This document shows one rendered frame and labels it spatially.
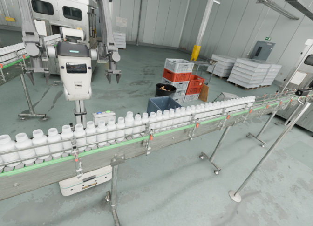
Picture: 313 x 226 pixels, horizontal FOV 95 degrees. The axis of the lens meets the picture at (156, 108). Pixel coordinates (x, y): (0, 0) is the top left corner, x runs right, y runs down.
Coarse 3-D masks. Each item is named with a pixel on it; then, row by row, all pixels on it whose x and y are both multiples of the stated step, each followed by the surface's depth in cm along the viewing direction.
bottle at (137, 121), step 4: (136, 116) 99; (140, 116) 96; (136, 120) 97; (140, 120) 98; (136, 124) 97; (136, 128) 98; (140, 128) 101; (132, 132) 101; (136, 132) 100; (136, 136) 102
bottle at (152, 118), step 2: (152, 112) 104; (154, 112) 104; (150, 114) 103; (152, 114) 105; (154, 114) 105; (150, 116) 103; (152, 116) 102; (154, 116) 103; (148, 118) 104; (150, 118) 103; (152, 118) 103; (154, 118) 104; (150, 120) 103; (152, 120) 103; (154, 120) 103; (148, 122) 105; (150, 124) 104; (152, 124) 105; (154, 124) 106; (150, 126) 105; (152, 126) 105; (154, 126) 107; (150, 128) 106; (152, 128) 106
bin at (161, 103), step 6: (168, 96) 188; (150, 102) 170; (156, 102) 182; (162, 102) 187; (168, 102) 191; (174, 102) 181; (150, 108) 172; (156, 108) 160; (162, 108) 193; (168, 108) 193; (174, 108) 182
